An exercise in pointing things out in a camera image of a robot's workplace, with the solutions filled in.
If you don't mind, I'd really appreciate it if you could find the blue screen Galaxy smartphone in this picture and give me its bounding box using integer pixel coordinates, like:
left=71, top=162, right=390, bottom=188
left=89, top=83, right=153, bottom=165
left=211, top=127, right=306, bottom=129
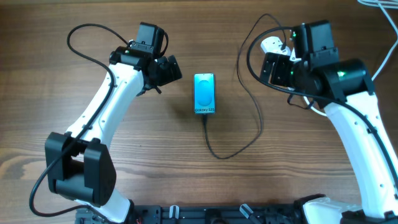
left=193, top=73, right=215, bottom=114

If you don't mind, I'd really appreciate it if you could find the black USB charging cable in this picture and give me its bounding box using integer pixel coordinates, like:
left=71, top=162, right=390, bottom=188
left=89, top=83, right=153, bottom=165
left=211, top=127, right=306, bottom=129
left=201, top=13, right=287, bottom=160

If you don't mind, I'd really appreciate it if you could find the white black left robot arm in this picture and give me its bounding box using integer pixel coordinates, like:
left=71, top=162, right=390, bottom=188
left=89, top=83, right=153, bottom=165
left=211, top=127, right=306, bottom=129
left=29, top=22, right=182, bottom=223

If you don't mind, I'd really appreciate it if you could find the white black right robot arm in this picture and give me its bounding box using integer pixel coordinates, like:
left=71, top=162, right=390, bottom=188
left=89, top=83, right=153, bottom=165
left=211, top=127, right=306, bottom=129
left=255, top=20, right=397, bottom=223

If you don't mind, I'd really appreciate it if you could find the white USB charger plug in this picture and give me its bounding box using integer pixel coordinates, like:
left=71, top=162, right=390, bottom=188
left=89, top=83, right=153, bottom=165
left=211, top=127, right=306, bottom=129
left=276, top=47, right=291, bottom=56

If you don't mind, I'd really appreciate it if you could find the white power strip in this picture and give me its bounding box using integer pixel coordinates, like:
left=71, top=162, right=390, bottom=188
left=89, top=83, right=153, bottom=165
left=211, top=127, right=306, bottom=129
left=261, top=36, right=283, bottom=54

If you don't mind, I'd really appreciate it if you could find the white power strip cord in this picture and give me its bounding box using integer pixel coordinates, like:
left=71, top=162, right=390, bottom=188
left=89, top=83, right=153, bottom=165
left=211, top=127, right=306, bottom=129
left=303, top=0, right=398, bottom=118

